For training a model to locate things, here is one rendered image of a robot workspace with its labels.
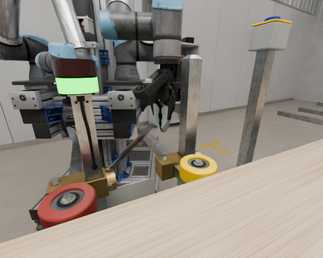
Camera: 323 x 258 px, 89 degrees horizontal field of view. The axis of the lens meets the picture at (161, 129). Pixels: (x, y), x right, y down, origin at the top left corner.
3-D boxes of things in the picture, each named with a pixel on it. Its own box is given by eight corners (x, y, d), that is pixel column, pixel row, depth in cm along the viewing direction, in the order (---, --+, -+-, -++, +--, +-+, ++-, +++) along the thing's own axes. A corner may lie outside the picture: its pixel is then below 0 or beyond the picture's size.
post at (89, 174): (98, 244, 46) (64, 61, 30) (111, 239, 48) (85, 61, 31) (100, 256, 43) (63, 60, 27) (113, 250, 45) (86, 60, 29)
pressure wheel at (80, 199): (57, 236, 31) (42, 187, 27) (101, 221, 34) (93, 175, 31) (50, 283, 24) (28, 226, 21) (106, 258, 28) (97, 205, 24)
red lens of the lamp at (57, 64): (57, 75, 27) (54, 61, 27) (95, 74, 30) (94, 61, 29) (52, 76, 22) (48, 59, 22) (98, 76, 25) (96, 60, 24)
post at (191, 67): (176, 209, 56) (181, 55, 39) (184, 206, 57) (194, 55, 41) (181, 217, 53) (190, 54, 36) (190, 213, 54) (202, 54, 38)
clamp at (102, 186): (54, 196, 38) (49, 178, 36) (114, 181, 43) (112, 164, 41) (50, 215, 33) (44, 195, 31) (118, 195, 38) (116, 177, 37)
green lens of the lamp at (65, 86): (60, 90, 28) (57, 77, 28) (97, 88, 31) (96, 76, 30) (56, 94, 23) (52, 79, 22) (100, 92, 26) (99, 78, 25)
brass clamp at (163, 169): (154, 170, 48) (153, 155, 47) (192, 160, 54) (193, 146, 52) (162, 183, 43) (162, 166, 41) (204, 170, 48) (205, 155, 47)
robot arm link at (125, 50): (116, 62, 100) (114, 38, 96) (138, 63, 102) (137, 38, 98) (114, 62, 89) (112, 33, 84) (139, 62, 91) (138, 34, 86)
